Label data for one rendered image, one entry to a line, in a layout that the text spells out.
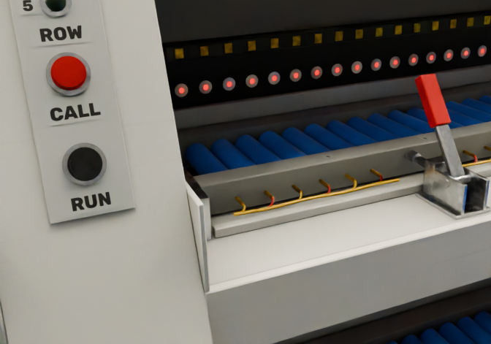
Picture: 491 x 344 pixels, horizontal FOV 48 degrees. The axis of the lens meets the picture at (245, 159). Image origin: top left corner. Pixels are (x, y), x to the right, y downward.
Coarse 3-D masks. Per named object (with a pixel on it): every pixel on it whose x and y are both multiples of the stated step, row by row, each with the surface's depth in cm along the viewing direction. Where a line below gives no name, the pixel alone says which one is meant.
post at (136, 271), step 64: (0, 0) 25; (128, 0) 27; (0, 64) 25; (128, 64) 27; (0, 128) 25; (128, 128) 27; (0, 192) 25; (0, 256) 25; (64, 256) 26; (128, 256) 27; (192, 256) 28; (64, 320) 26; (128, 320) 27; (192, 320) 28
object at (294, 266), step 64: (192, 64) 45; (256, 64) 47; (320, 64) 49; (384, 64) 51; (448, 64) 54; (256, 128) 46; (320, 128) 46; (384, 128) 46; (448, 128) 36; (192, 192) 28; (256, 192) 37; (320, 192) 39; (384, 192) 37; (448, 192) 35; (256, 256) 31; (320, 256) 31; (384, 256) 32; (448, 256) 34; (256, 320) 30; (320, 320) 32
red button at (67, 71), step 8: (64, 56) 26; (72, 56) 26; (56, 64) 26; (64, 64) 26; (72, 64) 26; (80, 64) 26; (56, 72) 26; (64, 72) 26; (72, 72) 26; (80, 72) 26; (56, 80) 26; (64, 80) 26; (72, 80) 26; (80, 80) 26; (64, 88) 26; (72, 88) 26
